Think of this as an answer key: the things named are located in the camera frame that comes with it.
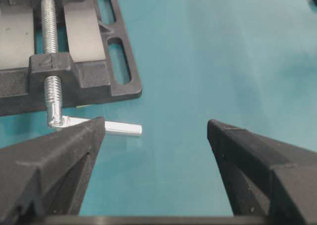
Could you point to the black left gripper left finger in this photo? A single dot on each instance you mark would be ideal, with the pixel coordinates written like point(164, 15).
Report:
point(49, 175)

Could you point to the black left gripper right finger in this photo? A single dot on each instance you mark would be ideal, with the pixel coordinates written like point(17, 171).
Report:
point(263, 176)

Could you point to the black drill press vise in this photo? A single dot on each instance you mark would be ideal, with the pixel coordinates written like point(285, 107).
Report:
point(56, 54)

